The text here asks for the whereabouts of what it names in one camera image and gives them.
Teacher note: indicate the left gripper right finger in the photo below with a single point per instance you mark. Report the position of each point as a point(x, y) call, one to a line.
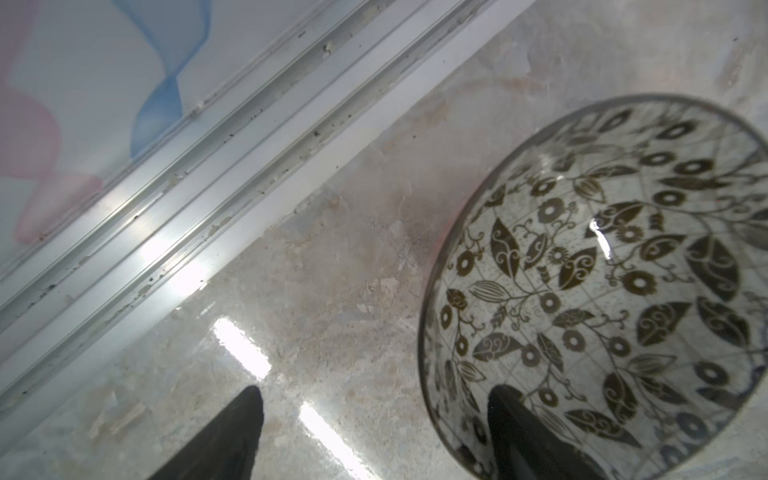
point(524, 448)

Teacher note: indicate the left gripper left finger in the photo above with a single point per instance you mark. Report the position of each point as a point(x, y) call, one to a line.
point(226, 447)

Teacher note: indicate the black floral pink bowl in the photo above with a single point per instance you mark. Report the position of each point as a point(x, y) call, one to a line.
point(613, 270)

